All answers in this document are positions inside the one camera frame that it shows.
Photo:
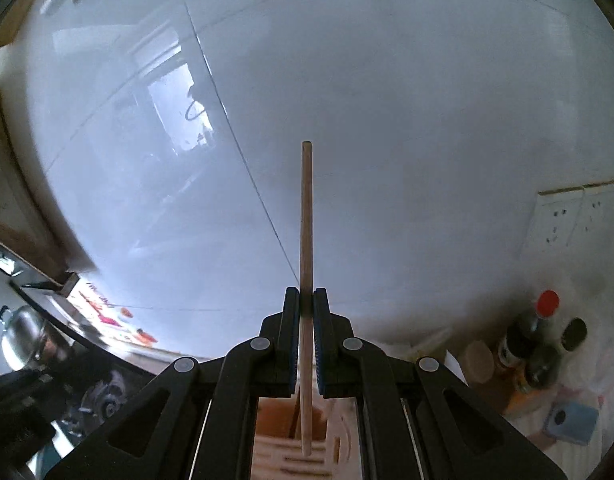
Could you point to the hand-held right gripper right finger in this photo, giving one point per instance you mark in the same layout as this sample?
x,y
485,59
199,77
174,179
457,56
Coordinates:
x,y
321,342

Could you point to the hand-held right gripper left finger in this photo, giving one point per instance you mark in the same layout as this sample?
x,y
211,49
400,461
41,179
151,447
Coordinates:
x,y
288,340

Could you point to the wooden chopstick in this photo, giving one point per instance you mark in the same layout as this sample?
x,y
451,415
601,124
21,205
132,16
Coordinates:
x,y
307,280

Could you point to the wooden utensil holder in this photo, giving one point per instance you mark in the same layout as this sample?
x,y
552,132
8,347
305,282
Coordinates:
x,y
292,440

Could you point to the beige lid jar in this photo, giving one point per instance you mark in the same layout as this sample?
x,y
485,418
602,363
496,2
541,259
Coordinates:
x,y
478,360

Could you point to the red patterned packet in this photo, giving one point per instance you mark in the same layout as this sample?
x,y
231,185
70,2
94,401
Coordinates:
x,y
114,317

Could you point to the gas stove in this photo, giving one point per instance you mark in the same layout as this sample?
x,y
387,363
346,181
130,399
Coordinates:
x,y
94,395

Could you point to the red cap sauce bottle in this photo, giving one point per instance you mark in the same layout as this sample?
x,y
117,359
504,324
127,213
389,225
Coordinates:
x,y
527,332

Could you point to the black cap sauce bottle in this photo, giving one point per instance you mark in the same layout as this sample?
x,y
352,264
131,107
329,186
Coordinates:
x,y
549,355

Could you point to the blue square device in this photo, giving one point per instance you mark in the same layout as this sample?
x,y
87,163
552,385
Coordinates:
x,y
569,421

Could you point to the steel kettle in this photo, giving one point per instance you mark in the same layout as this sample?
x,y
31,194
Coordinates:
x,y
22,332

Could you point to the wooden cabinet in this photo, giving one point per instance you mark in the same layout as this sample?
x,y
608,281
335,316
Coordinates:
x,y
14,210

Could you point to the white wall socket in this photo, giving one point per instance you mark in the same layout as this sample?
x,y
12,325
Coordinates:
x,y
554,222
599,210

